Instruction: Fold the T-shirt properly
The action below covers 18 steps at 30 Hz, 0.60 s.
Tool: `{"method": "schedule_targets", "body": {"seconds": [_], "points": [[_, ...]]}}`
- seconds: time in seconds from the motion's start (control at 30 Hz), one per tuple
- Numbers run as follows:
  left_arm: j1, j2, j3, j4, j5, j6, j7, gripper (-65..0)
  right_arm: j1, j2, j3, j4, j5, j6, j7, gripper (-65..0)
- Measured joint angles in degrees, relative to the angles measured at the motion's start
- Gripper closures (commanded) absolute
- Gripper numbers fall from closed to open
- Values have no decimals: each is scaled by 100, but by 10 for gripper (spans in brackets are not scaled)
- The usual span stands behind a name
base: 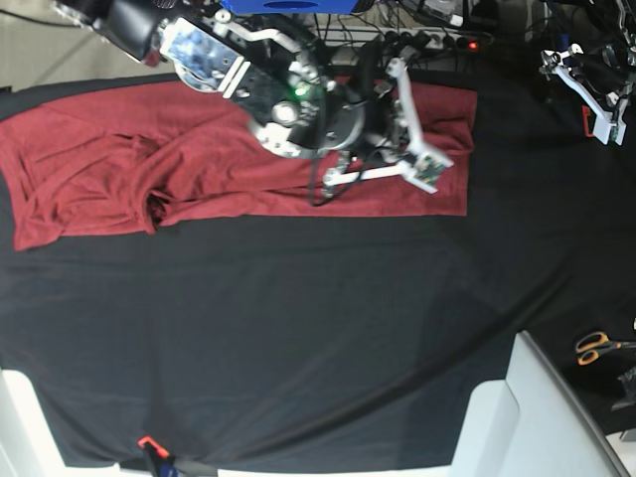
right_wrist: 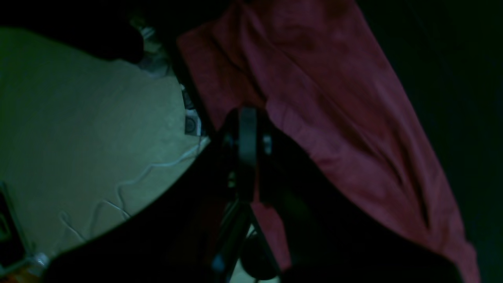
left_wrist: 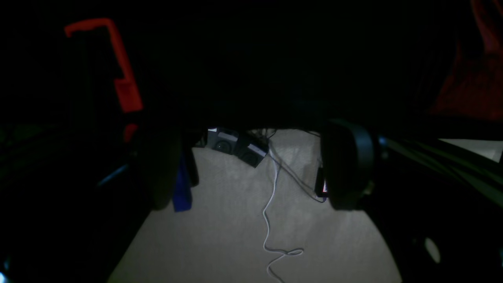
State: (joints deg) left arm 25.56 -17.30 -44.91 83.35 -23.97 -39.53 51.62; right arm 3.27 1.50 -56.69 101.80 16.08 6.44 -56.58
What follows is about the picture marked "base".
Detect blue box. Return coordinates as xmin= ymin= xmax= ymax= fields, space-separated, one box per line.
xmin=220 ymin=0 xmax=375 ymax=14

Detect blue clamp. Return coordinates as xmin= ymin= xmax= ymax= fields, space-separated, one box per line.
xmin=137 ymin=435 xmax=181 ymax=477

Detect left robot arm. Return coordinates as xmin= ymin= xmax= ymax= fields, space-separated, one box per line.
xmin=540 ymin=1 xmax=635 ymax=128

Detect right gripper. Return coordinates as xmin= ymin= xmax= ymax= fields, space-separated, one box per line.
xmin=322 ymin=44 xmax=427 ymax=197

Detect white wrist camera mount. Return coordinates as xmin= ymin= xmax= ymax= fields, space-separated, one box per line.
xmin=592 ymin=115 xmax=626 ymax=146

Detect orange black clamp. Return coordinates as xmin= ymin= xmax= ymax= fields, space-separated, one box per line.
xmin=581 ymin=105 xmax=594 ymax=138

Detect black table cloth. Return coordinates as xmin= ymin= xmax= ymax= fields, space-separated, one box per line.
xmin=1 ymin=72 xmax=635 ymax=472

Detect white power strip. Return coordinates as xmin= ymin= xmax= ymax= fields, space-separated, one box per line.
xmin=384 ymin=28 xmax=463 ymax=51

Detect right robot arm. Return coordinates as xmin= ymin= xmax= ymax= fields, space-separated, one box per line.
xmin=54 ymin=1 xmax=452 ymax=198

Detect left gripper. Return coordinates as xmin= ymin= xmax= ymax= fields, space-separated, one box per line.
xmin=540 ymin=43 xmax=635 ymax=124

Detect yellow handled scissors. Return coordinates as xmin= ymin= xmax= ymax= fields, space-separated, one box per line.
xmin=574 ymin=331 xmax=635 ymax=367

